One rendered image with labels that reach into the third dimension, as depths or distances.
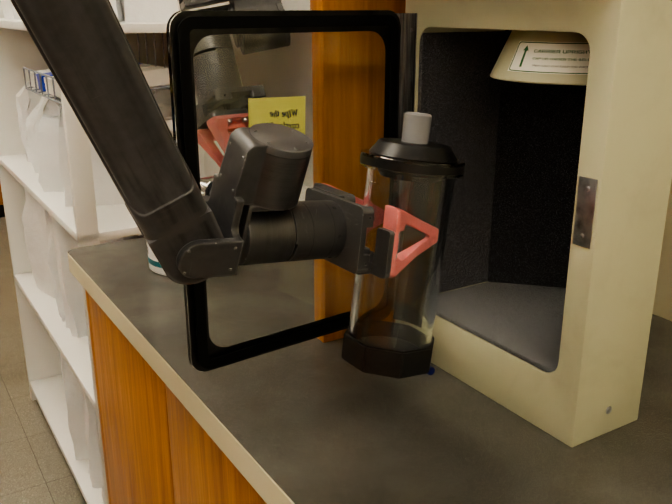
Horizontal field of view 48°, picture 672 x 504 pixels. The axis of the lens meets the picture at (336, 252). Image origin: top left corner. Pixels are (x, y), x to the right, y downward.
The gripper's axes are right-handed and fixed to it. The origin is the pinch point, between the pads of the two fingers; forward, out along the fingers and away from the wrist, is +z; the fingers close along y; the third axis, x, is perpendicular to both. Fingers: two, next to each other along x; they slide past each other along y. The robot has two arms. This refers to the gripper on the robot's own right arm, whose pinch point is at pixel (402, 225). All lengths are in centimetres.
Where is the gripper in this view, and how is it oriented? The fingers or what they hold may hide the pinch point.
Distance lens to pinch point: 79.3
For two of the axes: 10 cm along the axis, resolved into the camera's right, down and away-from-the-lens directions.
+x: -1.0, 9.6, 2.5
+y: -5.5, -2.6, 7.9
